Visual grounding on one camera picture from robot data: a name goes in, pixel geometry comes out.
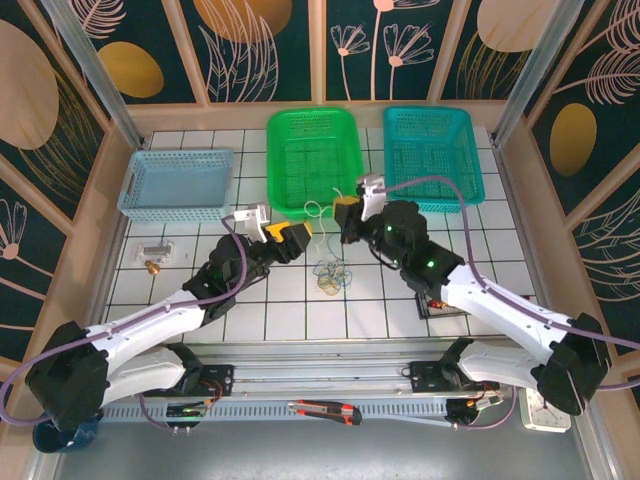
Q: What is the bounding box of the thin white cable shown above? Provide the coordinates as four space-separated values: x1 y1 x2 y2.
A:
303 186 347 251

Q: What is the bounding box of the green plastic basket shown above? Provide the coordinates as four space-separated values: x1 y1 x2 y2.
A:
264 106 370 221

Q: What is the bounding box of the teal plastic basket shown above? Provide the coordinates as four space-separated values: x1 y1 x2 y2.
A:
382 105 487 215

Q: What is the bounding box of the black tray with red parts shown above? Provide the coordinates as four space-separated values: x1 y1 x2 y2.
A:
416 293 471 320

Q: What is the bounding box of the light blue plastic basket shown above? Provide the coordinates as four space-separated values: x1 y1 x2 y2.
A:
116 148 236 225

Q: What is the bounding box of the black control board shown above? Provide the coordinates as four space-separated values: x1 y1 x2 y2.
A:
446 394 503 426
166 402 210 419

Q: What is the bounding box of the red black utility knife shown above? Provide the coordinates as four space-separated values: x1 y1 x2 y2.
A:
287 399 363 427

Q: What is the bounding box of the white square clock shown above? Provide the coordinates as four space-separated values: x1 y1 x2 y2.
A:
519 389 572 434

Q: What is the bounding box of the dark blue mug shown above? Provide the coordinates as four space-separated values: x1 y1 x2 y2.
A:
32 414 101 454

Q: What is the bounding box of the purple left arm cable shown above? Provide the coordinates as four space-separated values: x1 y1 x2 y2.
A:
0 214 249 432

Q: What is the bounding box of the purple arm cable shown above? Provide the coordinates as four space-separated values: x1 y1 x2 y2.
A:
379 174 640 432
0 214 249 432

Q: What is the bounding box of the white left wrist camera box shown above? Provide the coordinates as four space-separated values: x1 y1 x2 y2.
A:
233 203 274 245

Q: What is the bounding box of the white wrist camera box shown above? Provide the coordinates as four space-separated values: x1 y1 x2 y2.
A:
233 203 274 245
356 172 387 222

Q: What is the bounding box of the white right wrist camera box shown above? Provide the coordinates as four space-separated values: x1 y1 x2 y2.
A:
356 172 387 222

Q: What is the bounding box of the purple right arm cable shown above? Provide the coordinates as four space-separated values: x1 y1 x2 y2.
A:
379 174 640 432

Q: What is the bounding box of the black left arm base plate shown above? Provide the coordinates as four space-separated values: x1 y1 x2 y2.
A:
143 363 236 399

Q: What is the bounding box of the aluminium mounting rail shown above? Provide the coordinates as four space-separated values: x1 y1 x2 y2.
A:
52 342 589 401

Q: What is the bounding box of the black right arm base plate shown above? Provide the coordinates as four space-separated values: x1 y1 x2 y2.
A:
408 358 501 396

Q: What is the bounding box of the grey slotted cable duct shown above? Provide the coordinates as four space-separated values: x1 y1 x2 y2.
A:
99 399 454 422

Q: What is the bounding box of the aluminium frame post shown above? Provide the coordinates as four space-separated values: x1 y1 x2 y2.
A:
488 0 587 147
39 0 150 151

